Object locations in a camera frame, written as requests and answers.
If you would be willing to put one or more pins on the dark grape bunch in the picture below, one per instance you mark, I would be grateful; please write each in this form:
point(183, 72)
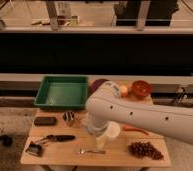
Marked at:
point(141, 149)

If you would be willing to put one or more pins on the red chili pepper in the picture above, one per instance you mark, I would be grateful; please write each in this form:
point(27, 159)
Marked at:
point(131, 128)

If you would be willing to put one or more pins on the purple bowl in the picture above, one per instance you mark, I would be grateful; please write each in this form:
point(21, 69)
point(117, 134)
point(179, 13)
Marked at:
point(95, 85)

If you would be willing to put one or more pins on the black brush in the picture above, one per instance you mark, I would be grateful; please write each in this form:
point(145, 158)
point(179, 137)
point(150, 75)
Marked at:
point(34, 149)

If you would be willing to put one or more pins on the green plastic tray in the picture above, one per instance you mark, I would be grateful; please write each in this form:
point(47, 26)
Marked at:
point(62, 92)

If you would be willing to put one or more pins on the metal fork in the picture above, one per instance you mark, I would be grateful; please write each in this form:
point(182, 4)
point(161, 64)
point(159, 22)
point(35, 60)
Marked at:
point(83, 151)

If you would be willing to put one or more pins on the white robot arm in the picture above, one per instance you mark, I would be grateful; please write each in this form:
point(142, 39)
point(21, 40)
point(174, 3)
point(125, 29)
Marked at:
point(106, 104)

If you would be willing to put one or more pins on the wooden table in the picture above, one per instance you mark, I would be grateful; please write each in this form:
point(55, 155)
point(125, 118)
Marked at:
point(66, 153)

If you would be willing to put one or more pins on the orange round fruit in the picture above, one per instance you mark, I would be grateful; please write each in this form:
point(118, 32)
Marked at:
point(124, 90)

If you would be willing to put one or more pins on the black handled tool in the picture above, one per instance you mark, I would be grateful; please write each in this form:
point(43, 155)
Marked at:
point(58, 138)

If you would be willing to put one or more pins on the red bowl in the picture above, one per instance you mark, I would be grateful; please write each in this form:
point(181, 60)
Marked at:
point(141, 89)

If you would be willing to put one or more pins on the black object on floor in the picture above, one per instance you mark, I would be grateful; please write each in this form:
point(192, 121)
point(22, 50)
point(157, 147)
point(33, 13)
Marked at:
point(6, 140)

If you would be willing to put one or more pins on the black rectangular block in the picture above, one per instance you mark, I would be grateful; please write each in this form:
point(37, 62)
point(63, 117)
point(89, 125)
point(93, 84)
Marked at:
point(45, 121)

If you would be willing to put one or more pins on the white plastic cup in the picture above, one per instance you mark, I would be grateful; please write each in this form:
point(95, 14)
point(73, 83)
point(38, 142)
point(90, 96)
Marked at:
point(113, 130)

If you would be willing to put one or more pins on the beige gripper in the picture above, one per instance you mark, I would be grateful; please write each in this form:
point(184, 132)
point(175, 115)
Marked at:
point(100, 141)

